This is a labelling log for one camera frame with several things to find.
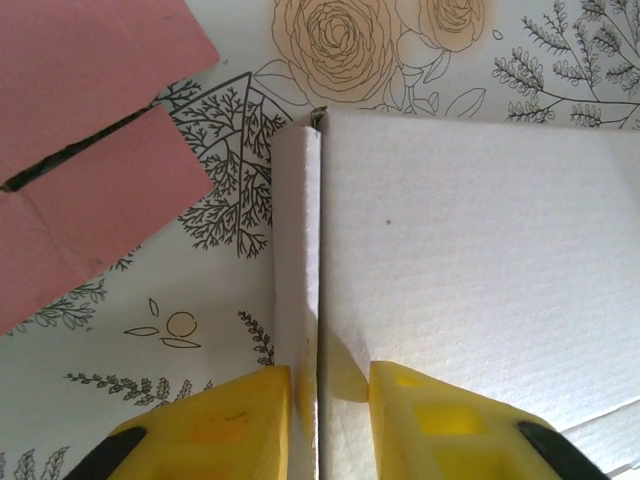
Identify white paper box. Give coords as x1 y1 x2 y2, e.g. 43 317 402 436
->
272 105 640 480

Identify pink paper box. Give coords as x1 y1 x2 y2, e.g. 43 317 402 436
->
0 0 221 337

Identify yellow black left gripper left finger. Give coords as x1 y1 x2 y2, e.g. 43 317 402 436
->
62 364 294 480

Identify floral tablecloth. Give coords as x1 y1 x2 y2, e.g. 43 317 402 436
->
0 0 640 480

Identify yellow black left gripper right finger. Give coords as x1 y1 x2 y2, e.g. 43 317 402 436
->
367 360 614 480

